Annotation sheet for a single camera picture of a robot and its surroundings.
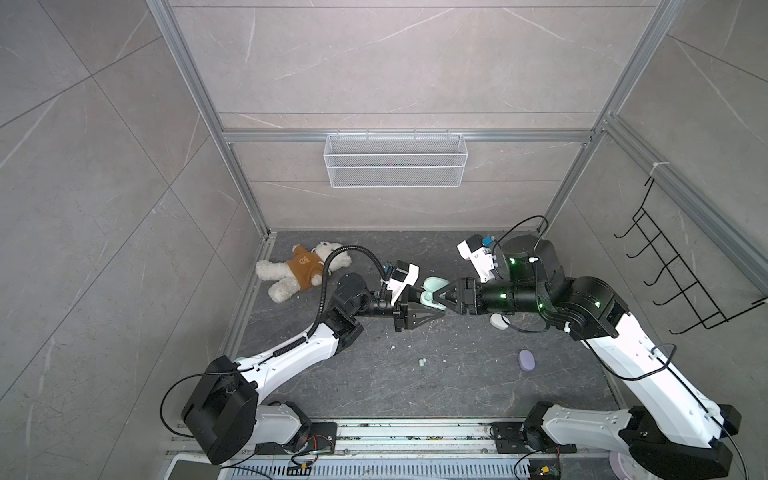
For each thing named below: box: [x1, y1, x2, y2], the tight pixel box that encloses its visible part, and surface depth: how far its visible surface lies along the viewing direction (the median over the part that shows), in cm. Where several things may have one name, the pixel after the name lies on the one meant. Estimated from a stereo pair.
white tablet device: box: [164, 453, 223, 480], surface depth 67 cm
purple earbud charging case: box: [518, 349, 536, 372], surface depth 87 cm
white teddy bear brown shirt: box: [255, 241, 352, 303], surface depth 100 cm
